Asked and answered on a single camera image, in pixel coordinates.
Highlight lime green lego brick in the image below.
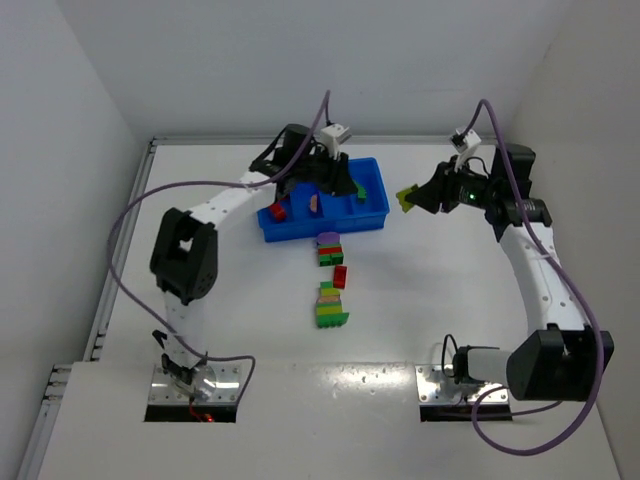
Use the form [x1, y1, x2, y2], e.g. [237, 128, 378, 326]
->
[395, 184, 419, 213]

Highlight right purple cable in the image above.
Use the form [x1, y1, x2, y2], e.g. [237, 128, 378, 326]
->
[462, 98, 601, 456]

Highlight purple round lego brick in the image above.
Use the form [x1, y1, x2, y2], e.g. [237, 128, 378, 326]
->
[316, 232, 340, 246]

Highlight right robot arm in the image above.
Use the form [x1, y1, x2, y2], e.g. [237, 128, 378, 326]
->
[398, 144, 614, 402]

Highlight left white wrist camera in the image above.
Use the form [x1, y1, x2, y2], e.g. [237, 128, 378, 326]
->
[319, 123, 351, 159]

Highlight green red striped lego stack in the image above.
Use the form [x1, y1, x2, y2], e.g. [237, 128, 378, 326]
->
[317, 244, 344, 267]

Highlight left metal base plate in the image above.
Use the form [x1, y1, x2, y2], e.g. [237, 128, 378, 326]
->
[148, 363, 242, 407]

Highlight red flower lego brick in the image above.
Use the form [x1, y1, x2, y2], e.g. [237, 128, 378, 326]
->
[268, 202, 288, 223]

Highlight blue divided plastic bin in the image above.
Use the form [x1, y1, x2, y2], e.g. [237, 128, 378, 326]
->
[257, 157, 390, 242]

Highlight metal base plate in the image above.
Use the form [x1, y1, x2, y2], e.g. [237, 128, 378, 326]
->
[415, 364, 500, 406]
[148, 363, 242, 407]

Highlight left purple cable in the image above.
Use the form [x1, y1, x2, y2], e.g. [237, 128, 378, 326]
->
[108, 89, 332, 401]

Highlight green yellow lego stack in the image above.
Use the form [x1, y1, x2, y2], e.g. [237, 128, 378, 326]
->
[315, 281, 350, 329]

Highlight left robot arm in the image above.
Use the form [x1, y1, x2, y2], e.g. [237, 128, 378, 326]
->
[150, 123, 357, 394]

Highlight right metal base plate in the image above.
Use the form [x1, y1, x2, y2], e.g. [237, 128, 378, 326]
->
[415, 364, 500, 406]

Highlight purple cable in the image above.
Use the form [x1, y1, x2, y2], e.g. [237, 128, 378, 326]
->
[108, 89, 332, 401]
[462, 98, 601, 456]

